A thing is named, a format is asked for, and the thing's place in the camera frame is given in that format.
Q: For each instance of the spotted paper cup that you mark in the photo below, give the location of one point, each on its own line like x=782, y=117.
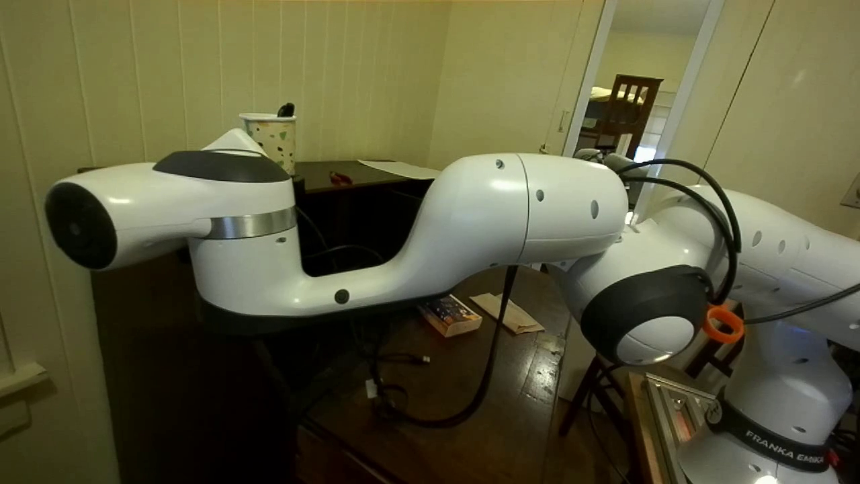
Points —
x=268, y=140

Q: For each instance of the white Franka Panda arm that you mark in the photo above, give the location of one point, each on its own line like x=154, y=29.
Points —
x=403, y=231

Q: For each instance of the white paper sheet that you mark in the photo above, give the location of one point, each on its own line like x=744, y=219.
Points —
x=399, y=168

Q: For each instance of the calculator with grey keys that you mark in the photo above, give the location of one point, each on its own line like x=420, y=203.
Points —
x=446, y=313

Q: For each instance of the dark wooden secretary desk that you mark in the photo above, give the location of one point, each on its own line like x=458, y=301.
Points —
x=178, y=405

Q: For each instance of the dark wooden chair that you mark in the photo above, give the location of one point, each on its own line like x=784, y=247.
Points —
x=633, y=103

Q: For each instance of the orange plastic clip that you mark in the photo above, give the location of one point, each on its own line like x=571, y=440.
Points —
x=724, y=323

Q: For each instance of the white door frame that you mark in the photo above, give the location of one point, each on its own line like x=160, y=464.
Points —
x=598, y=55

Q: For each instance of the white wall ledge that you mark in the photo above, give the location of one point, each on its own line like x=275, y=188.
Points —
x=23, y=380

